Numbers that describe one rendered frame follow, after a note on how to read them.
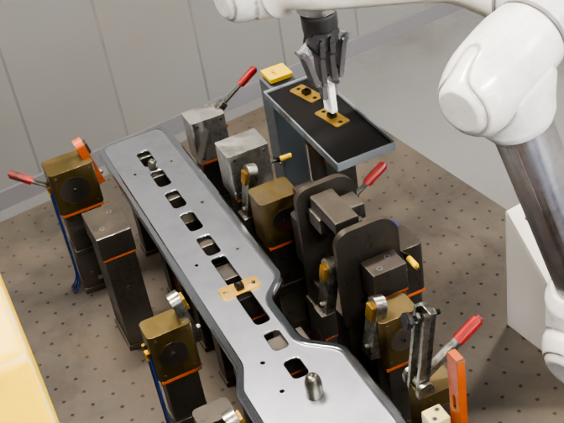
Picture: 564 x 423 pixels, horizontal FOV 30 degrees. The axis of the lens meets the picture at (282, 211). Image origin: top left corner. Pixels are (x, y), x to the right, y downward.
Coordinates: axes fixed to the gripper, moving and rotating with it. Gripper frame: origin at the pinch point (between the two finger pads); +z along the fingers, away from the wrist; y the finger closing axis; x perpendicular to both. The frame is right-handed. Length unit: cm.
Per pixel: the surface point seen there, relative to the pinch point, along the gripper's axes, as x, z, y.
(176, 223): 12.2, 21.3, -36.1
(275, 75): 24.8, 5.3, 1.9
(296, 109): 8.7, 5.3, -3.4
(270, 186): -1.6, 13.3, -18.7
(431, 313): -67, 0, -29
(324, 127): -1.8, 5.3, -3.4
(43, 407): -122, -75, -99
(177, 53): 201, 86, 57
